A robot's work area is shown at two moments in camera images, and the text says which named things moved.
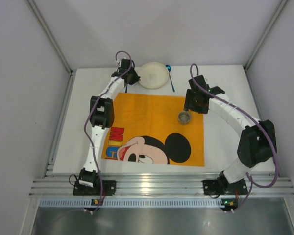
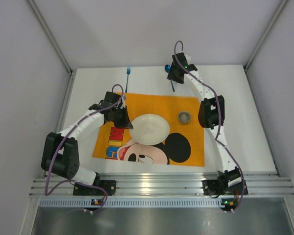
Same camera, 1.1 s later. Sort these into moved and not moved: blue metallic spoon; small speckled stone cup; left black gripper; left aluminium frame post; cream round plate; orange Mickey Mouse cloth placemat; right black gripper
Moved: cream round plate; left black gripper; right black gripper
Not moved: left aluminium frame post; orange Mickey Mouse cloth placemat; small speckled stone cup; blue metallic spoon
